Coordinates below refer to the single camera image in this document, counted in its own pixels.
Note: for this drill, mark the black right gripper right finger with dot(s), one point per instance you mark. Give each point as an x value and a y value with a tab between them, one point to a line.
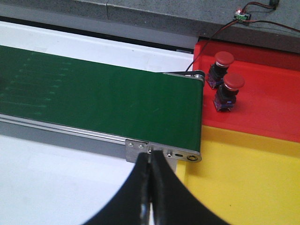
173	203

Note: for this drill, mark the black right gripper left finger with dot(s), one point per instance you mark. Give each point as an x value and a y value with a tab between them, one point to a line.
131	204

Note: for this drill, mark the red mushroom push button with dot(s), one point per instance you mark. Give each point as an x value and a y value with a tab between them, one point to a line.
219	69

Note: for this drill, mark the yellow plastic tray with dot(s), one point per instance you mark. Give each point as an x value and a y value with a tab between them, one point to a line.
246	179

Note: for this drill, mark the green conveyor belt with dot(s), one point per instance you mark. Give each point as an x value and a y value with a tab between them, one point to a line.
155	107

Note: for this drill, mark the red plastic tray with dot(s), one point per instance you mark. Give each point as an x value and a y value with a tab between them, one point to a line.
269	102

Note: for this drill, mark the grey stone counter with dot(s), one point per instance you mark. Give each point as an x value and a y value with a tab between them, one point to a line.
178	23

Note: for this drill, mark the small green circuit board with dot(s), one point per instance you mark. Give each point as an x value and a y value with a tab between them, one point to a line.
241	16

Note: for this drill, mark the black power connector plug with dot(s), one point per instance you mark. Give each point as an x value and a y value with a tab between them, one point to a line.
274	3

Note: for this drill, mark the metal conveyor support bracket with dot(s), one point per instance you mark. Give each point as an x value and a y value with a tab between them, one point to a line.
133	148

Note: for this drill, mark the aluminium conveyor side rail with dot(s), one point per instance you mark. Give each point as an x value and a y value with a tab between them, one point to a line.
63	129

